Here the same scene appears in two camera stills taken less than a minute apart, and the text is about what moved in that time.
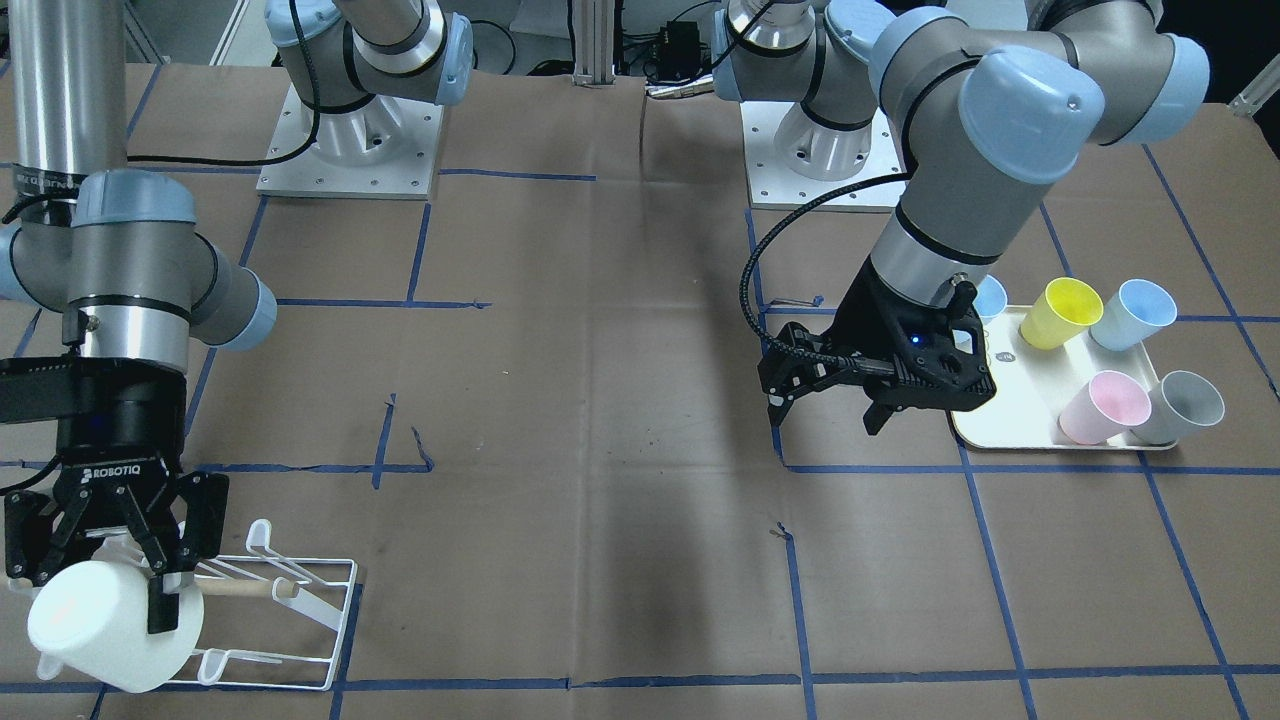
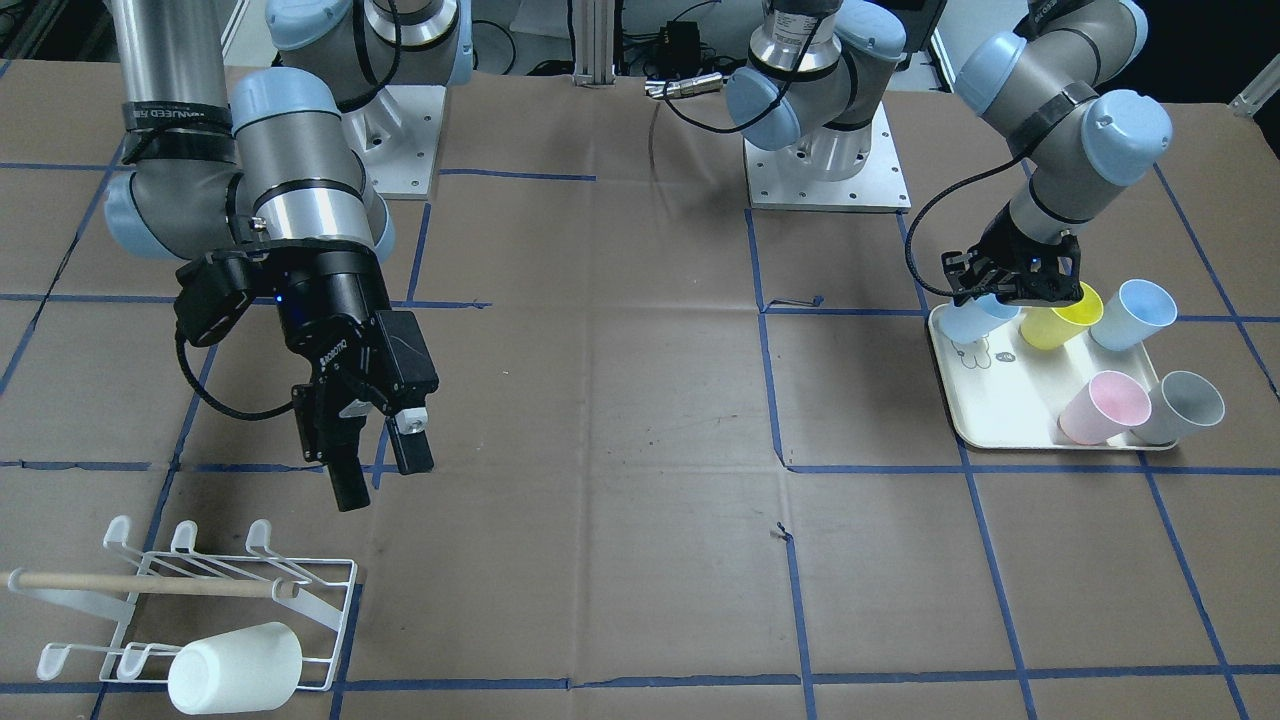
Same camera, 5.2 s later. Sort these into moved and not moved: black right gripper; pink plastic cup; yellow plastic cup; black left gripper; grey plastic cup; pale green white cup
Moved: black left gripper; black right gripper; pale green white cup
Not moved: yellow plastic cup; grey plastic cup; pink plastic cup
